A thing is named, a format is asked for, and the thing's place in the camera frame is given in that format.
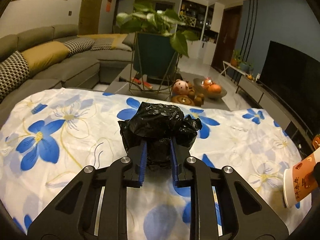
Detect white orange paper cup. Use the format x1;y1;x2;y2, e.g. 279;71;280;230
283;148;319;207

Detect black plastic bag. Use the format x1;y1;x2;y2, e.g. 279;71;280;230
118;102;202;171

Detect white blue-flowered tablecloth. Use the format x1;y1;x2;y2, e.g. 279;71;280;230
1;88;311;239

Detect grey tv cabinet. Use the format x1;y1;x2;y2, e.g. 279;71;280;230
236;76;314;155

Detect fruit bowl with oranges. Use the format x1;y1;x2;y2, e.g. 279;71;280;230
193;77;227;100

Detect pink piggy figurine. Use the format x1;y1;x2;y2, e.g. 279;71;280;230
172;79;189;95

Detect glass coffee table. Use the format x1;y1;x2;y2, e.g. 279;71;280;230
105;64;229;111

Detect grey sectional sofa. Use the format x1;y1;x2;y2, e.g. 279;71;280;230
1;24;134;125

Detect black television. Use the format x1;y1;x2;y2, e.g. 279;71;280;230
260;41;319;138

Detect houndstooth cushion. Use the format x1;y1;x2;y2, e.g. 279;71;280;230
0;51;30;102

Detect mustard yellow cushion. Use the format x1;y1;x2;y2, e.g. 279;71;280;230
22;41;69;77

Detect green potted plant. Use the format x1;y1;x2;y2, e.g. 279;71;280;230
116;3;199;79

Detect wooden door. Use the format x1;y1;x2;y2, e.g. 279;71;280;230
78;0;102;35

